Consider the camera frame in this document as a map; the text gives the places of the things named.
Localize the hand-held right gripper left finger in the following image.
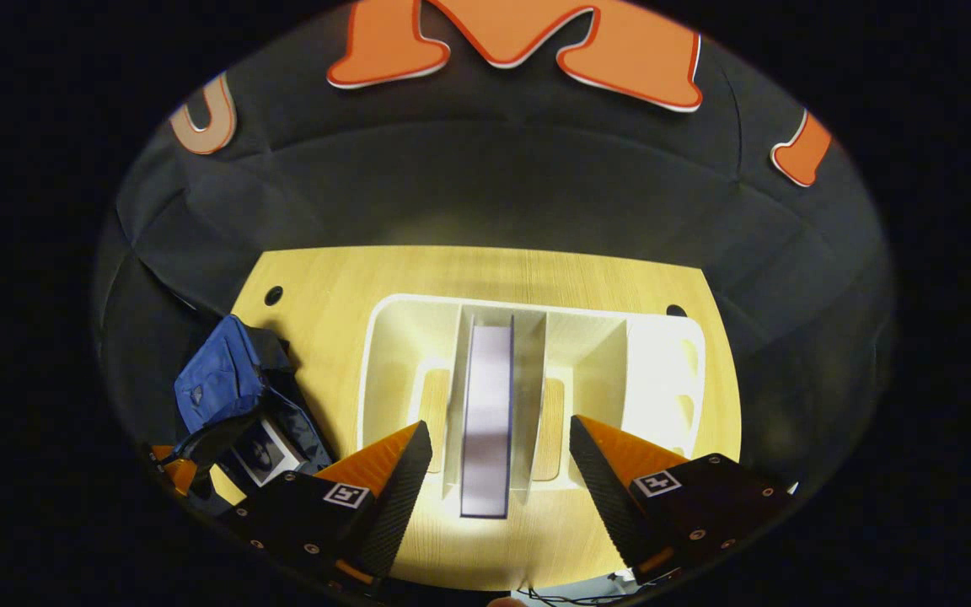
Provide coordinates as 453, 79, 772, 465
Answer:
237, 420, 434, 591

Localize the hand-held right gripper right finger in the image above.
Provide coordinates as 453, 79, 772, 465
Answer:
568, 413, 797, 584

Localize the blue schoolbag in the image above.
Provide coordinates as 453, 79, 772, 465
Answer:
174, 314, 336, 515

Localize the blue cover book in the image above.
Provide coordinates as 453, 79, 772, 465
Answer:
459, 316, 516, 519

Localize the white bookshelf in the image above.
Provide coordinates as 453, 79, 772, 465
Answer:
357, 293, 707, 498

